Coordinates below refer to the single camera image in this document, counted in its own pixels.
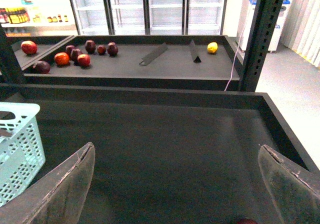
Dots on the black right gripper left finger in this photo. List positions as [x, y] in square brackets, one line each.
[58, 197]

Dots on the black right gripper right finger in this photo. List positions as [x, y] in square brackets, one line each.
[295, 191]

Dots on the light blue plastic basket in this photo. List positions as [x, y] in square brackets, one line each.
[21, 154]

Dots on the dark red apple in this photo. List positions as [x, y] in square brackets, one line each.
[112, 49]

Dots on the dark purple fruit front left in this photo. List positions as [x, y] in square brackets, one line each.
[41, 67]

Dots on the dark purple fruit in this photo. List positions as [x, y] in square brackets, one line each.
[68, 49]
[41, 67]

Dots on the orange red fruit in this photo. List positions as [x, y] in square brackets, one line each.
[62, 59]

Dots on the dark red fruit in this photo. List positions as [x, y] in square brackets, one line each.
[74, 55]

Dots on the small red fruit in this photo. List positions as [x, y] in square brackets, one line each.
[101, 49]

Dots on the dark red plum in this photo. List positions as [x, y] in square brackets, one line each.
[90, 46]

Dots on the black triangular divider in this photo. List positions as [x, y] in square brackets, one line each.
[194, 52]

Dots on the yellow lemon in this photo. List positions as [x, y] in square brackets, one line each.
[212, 48]

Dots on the black metal divider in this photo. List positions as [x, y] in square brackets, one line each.
[146, 60]

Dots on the grocery shelf with bottles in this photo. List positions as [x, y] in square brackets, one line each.
[26, 18]

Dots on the glass door refrigerator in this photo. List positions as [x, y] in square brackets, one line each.
[149, 17]

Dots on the black shelf upright post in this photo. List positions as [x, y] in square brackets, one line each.
[262, 28]

